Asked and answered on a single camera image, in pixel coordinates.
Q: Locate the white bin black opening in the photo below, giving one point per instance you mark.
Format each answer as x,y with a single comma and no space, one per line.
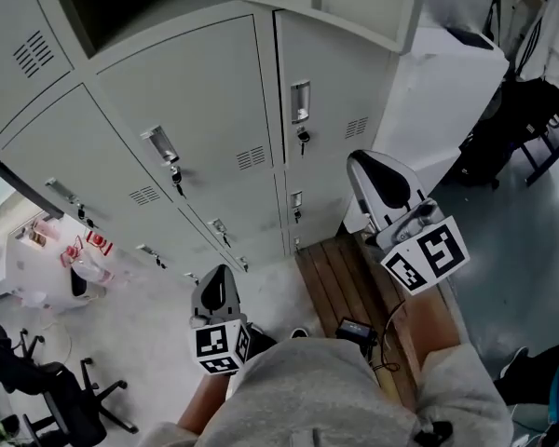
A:
81,284

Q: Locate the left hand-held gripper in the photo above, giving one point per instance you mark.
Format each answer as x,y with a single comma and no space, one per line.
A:
219,342

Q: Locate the black clip device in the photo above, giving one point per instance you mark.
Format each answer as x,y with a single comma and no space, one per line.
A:
433,433

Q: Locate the person's left forearm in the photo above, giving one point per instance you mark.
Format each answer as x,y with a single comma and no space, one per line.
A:
202,403

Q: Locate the person's left leg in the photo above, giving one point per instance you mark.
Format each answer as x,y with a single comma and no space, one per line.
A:
261,340

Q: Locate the white cardboard box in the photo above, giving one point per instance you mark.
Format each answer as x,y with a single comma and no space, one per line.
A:
37,273

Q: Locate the person's grey sweatshirt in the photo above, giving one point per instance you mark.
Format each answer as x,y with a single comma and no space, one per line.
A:
326,398

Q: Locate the black backpack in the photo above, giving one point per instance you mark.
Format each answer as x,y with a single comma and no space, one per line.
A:
512,133

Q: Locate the grey metal locker cabinet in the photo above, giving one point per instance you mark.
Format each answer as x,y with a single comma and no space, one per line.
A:
51,133

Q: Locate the white box cabinet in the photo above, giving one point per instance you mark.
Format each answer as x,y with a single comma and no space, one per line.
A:
442,100

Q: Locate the black office chair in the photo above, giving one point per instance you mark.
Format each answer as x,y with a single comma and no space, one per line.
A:
79,412

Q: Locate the clear water jug red cap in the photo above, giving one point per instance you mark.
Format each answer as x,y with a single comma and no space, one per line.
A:
98,242
91,268

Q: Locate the black box with screen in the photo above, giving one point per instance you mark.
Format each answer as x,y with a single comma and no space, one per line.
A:
354,332

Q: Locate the black window frame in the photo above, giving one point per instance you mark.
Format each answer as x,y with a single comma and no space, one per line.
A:
18,180

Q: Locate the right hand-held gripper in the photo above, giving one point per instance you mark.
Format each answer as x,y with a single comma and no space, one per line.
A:
428,254

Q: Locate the person's right shoe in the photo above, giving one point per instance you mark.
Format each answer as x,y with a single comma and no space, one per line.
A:
299,332

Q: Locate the white hanging coat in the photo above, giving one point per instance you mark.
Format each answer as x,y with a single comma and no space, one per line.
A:
545,40

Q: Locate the black chair with jacket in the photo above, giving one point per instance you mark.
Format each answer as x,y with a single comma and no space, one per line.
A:
4,361

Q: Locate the pink packet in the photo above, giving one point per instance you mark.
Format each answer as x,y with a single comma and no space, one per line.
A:
39,231

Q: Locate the black flat device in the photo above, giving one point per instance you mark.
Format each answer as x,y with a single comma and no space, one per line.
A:
470,40

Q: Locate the person's right forearm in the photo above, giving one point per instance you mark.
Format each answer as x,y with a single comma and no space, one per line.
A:
431,324

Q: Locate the wooden plank platform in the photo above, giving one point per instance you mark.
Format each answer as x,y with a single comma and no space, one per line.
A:
344,287

